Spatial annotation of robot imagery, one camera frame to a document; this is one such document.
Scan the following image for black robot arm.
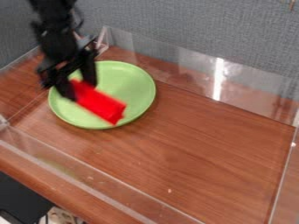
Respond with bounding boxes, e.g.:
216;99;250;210
26;0;98;101

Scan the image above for clear acrylic enclosure wall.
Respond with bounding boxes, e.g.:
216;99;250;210
0;27;299;224

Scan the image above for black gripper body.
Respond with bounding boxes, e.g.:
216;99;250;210
31;22;96;78

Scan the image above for red plastic block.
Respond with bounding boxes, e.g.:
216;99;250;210
69;79;126;125

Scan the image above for black box under table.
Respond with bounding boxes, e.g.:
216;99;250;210
0;172;53;224

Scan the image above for green round plate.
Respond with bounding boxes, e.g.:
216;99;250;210
47;60;156;130

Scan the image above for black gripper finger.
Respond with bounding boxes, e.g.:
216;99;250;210
41;71;75;102
80;51;97;87

